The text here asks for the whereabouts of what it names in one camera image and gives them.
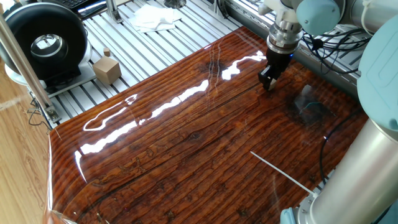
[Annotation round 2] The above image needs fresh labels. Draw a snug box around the large wooden cube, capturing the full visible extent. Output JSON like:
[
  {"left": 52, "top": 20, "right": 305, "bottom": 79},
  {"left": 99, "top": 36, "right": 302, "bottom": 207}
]
[{"left": 92, "top": 55, "right": 123, "bottom": 86}]

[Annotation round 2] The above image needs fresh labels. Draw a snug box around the white fan base plate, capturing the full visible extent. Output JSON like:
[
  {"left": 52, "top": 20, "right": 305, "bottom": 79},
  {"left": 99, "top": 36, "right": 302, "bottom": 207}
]
[{"left": 4, "top": 42, "right": 97, "bottom": 98}]

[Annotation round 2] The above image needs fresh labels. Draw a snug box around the aluminium frame post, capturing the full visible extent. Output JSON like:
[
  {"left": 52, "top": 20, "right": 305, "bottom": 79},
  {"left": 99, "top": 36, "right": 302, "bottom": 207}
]
[{"left": 0, "top": 14, "right": 62, "bottom": 124}]

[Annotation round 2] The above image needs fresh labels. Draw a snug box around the short aluminium bracket post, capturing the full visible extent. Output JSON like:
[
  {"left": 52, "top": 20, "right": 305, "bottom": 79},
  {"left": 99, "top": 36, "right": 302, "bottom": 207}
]
[{"left": 105, "top": 0, "right": 124, "bottom": 24}]

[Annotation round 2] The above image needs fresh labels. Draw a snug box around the dark round metal object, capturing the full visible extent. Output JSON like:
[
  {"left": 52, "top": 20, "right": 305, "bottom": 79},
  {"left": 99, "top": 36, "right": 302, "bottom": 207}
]
[{"left": 163, "top": 0, "right": 187, "bottom": 9}]

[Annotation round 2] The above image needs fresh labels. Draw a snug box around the long black robot cable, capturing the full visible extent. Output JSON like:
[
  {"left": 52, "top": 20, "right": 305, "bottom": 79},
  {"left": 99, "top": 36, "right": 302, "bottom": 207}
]
[{"left": 319, "top": 108, "right": 364, "bottom": 186}]

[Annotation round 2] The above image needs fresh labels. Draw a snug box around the white cable tie tail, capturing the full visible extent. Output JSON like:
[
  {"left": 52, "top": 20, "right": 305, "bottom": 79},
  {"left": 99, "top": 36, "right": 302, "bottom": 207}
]
[{"left": 249, "top": 151, "right": 320, "bottom": 198}]

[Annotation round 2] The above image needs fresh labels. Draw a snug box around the thin black cable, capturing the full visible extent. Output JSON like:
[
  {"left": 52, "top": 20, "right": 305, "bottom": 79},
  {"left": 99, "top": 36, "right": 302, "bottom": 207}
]
[{"left": 27, "top": 96, "right": 52, "bottom": 129}]

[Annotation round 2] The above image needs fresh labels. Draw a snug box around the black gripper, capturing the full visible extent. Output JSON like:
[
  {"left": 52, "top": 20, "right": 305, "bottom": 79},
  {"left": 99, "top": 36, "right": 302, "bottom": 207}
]
[{"left": 257, "top": 48, "right": 294, "bottom": 91}]

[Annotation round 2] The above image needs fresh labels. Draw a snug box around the black round duct fan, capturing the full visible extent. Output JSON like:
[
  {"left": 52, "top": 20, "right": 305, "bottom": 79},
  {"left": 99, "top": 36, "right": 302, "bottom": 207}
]
[{"left": 0, "top": 2, "right": 89, "bottom": 82}]

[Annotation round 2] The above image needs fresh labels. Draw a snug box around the white cloth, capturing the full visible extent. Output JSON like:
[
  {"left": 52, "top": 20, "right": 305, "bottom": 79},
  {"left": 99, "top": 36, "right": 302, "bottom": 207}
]
[{"left": 128, "top": 3, "right": 183, "bottom": 34}]

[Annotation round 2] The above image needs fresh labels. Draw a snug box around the black cable with plug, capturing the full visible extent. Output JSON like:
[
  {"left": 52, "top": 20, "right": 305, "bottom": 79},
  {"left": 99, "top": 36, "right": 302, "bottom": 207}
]
[{"left": 301, "top": 28, "right": 373, "bottom": 76}]

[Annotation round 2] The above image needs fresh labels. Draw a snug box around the glossy wood grain mat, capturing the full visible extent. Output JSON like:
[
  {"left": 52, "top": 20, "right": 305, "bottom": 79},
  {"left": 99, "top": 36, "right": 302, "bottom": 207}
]
[{"left": 43, "top": 26, "right": 369, "bottom": 224}]

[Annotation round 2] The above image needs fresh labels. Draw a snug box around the black keyboard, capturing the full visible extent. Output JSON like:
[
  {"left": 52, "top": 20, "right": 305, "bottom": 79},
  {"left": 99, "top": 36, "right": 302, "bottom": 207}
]
[{"left": 55, "top": 0, "right": 107, "bottom": 17}]

